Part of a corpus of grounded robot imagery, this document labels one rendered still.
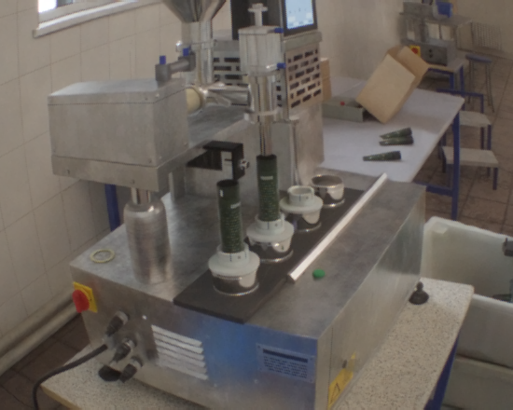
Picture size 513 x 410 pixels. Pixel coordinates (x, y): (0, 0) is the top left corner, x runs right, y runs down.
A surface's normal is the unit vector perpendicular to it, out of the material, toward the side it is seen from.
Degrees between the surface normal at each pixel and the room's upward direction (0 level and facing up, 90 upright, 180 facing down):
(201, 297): 0
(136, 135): 90
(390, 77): 90
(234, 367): 90
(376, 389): 0
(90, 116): 90
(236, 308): 0
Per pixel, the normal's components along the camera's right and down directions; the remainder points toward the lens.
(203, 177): -0.48, 0.39
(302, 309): -0.05, -0.91
